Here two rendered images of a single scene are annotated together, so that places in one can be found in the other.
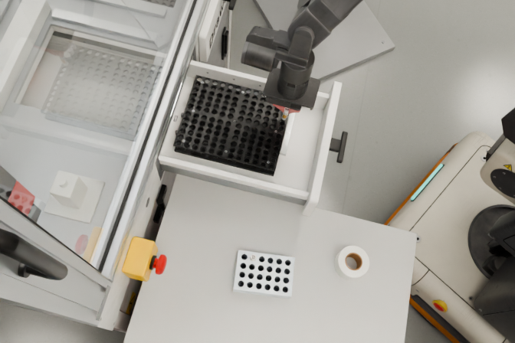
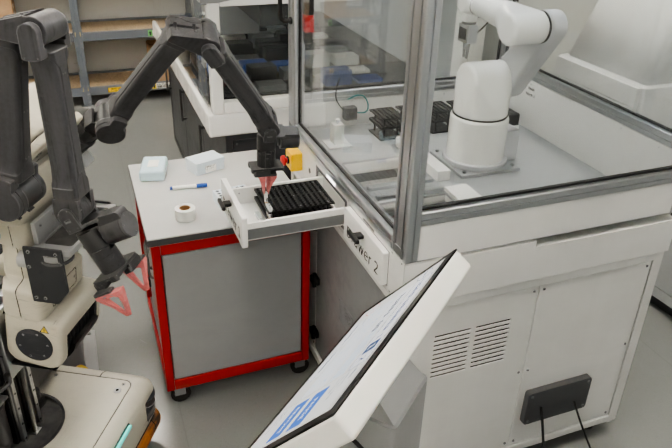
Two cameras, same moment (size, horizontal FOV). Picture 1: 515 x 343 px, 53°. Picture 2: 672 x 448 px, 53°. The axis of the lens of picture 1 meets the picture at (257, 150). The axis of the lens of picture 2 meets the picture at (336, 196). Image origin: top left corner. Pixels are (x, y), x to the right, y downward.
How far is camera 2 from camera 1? 2.38 m
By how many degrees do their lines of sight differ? 83
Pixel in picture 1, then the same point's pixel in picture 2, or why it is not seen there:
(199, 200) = not seen: hidden behind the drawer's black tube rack
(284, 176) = (248, 208)
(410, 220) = (128, 400)
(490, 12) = not seen: outside the picture
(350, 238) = (190, 225)
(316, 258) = (207, 213)
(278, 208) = not seen: hidden behind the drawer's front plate
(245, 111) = (291, 200)
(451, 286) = (76, 374)
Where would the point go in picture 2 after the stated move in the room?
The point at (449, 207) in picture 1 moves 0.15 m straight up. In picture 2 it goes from (89, 426) to (82, 390)
